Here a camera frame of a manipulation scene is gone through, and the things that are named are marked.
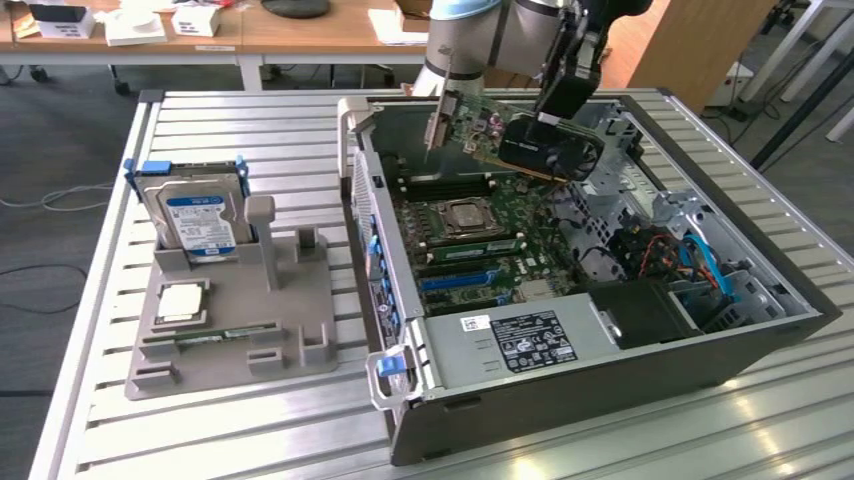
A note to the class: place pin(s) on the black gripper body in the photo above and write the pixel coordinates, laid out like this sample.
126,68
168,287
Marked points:
617,10

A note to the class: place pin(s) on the Nvidia graphics card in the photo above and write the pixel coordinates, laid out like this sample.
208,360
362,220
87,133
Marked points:
467,125

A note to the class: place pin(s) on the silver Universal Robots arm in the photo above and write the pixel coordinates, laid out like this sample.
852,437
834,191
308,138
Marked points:
467,40

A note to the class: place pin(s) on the metal disk bay cage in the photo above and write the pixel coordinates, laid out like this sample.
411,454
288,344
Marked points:
601,200

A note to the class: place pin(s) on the white floor device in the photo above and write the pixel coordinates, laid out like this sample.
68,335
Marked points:
734,85

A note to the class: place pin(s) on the cardboard box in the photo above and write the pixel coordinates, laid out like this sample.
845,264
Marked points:
414,7

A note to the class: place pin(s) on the stack of papers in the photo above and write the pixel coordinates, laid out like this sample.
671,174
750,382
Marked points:
394,30

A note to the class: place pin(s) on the green motherboard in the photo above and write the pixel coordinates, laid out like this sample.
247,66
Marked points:
541,235

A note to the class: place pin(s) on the metal CPU socket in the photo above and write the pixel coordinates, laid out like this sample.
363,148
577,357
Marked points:
501,227

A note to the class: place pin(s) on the installed CPU chip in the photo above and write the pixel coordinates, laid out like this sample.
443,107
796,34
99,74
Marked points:
467,216

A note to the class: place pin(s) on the installed green RAM stick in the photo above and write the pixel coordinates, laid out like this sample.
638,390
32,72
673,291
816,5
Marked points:
481,249

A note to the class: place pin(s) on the wooden desk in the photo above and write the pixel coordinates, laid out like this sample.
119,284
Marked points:
320,35
87,45

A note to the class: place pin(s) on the long PCIe expansion slot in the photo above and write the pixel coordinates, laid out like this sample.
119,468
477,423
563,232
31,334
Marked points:
461,281
467,300

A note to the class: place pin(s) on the dark round object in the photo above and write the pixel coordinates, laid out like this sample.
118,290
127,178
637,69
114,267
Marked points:
296,7

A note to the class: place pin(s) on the grey power supply unit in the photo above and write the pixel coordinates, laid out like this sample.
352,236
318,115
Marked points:
461,350

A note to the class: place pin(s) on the small white box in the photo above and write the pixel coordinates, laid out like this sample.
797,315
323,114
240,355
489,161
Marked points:
196,25

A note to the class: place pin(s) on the blue case latch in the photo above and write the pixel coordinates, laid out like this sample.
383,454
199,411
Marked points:
389,367

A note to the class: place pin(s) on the open black PC case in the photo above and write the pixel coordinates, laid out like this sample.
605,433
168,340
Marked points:
567,400

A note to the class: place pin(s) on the hard disk with blue carrier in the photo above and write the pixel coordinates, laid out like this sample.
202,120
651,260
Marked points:
194,220

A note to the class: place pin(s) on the white round-topped object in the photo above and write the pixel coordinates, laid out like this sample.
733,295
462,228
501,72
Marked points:
134,32

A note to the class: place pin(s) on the black caster wheel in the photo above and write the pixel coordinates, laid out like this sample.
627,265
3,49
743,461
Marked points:
122,87
39,74

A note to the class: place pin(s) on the spare CPU chip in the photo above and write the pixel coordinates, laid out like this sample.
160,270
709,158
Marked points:
180,302

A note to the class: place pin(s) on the grey parts rack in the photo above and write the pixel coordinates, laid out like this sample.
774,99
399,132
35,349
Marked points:
227,360

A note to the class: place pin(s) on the spare green RAM stick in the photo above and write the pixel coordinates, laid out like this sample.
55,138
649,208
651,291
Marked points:
200,340

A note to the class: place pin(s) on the white box with black device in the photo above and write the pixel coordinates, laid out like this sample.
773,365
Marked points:
63,29

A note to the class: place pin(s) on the brown cardboard piece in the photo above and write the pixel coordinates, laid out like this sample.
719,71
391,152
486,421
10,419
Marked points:
23,25

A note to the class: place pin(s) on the white table frame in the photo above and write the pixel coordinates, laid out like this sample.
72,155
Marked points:
844,120

